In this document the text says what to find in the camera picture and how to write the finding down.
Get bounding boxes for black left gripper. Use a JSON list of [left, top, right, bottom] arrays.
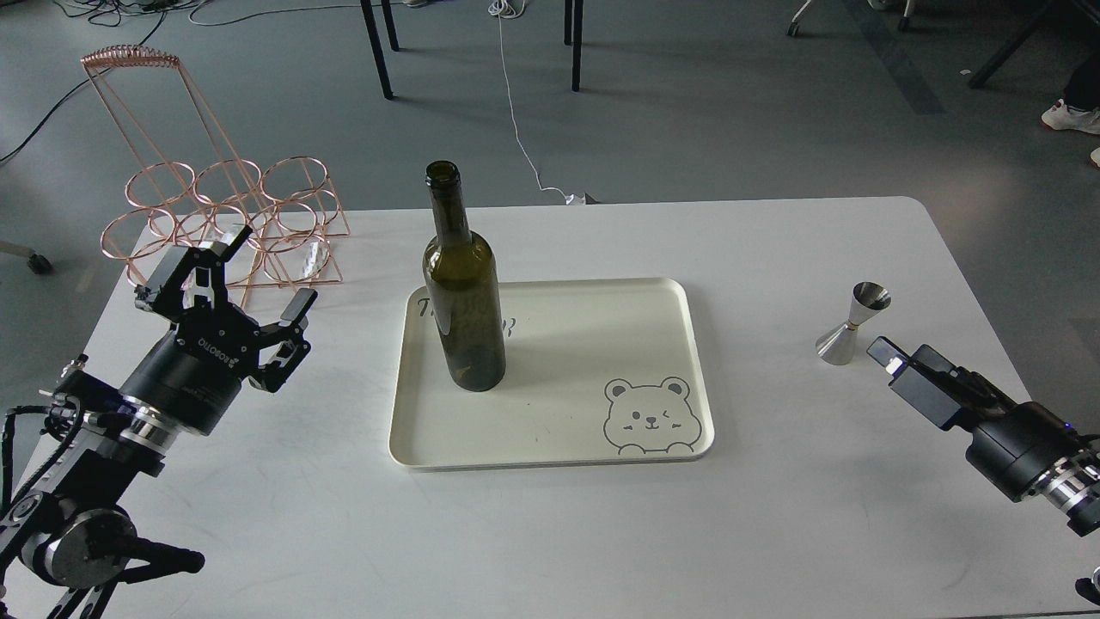
[[120, 224, 318, 436]]

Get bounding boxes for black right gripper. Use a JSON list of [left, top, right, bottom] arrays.
[[867, 336, 1088, 502]]

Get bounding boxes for steel double jigger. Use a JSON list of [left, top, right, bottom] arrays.
[[815, 281, 892, 365]]

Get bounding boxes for dark green wine bottle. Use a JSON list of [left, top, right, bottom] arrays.
[[424, 161, 506, 393]]

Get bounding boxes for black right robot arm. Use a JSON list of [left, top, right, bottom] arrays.
[[867, 338, 1099, 537]]

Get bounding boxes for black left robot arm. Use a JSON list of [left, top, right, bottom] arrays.
[[3, 226, 317, 618]]

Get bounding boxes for chair caster wheel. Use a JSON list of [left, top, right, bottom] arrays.
[[0, 240, 52, 275]]

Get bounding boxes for black chair legs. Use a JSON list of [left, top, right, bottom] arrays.
[[359, 0, 585, 101]]

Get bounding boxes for white sneaker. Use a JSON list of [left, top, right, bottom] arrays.
[[1040, 99, 1099, 136]]

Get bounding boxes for cream bear serving tray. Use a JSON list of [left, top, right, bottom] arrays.
[[388, 278, 715, 469]]

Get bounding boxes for black desk leg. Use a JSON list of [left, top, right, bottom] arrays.
[[966, 1, 1057, 89]]

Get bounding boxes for copper wire wine rack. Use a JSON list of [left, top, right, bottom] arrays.
[[80, 46, 352, 303]]

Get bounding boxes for white floor cable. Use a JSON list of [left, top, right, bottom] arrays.
[[488, 0, 602, 205]]

